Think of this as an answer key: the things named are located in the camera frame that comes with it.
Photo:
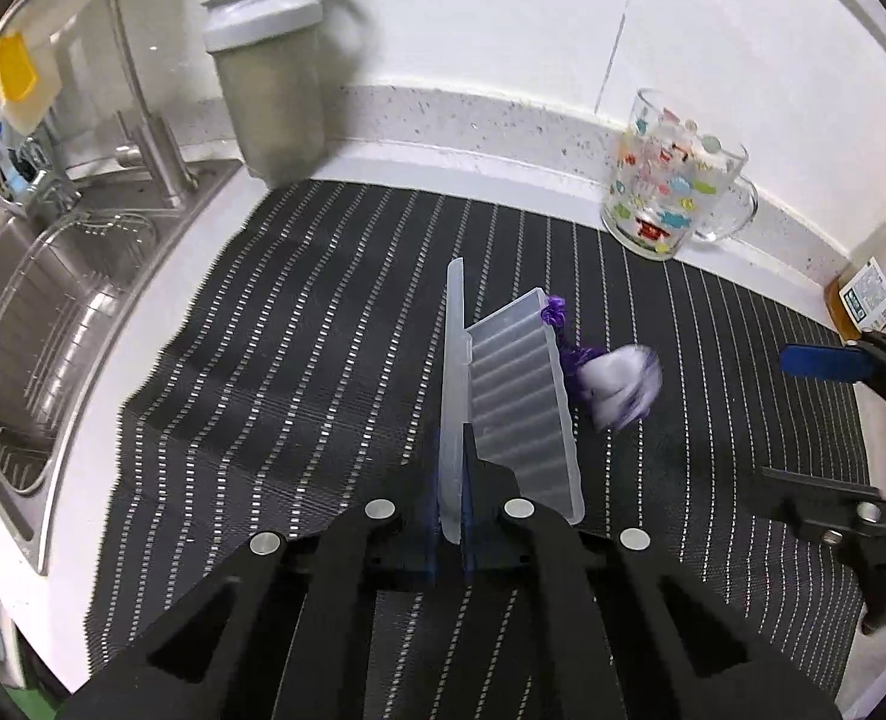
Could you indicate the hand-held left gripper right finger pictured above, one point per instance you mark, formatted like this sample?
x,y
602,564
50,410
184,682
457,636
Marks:
x,y
563,562

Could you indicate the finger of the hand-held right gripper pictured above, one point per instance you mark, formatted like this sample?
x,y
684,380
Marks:
x,y
811,491
818,361

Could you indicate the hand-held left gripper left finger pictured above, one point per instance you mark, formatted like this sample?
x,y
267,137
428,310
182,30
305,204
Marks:
x,y
323,562

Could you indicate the clear plastic case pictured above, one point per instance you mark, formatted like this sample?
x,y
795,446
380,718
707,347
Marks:
x,y
518,390

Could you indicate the amber bottle with label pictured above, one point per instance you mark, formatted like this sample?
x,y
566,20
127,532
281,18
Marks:
x,y
874,289

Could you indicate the black striped mat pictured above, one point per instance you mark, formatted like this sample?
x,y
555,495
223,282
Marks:
x,y
300,390

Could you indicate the purple and white pouch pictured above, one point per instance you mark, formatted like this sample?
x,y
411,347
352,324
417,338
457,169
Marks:
x,y
623,382

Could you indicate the printed glass mug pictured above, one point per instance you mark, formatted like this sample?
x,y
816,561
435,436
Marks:
x,y
660,180

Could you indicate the tall gooseneck faucet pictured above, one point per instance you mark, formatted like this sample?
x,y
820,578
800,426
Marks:
x,y
165,165

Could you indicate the grey lidded pitcher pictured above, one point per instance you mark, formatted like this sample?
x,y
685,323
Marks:
x,y
270,90

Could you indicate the blue and white soap bottle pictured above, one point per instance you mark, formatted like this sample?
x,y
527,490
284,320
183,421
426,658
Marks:
x,y
8,165

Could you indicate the yellow hanging sponge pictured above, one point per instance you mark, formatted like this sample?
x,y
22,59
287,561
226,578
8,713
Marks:
x,y
19,75

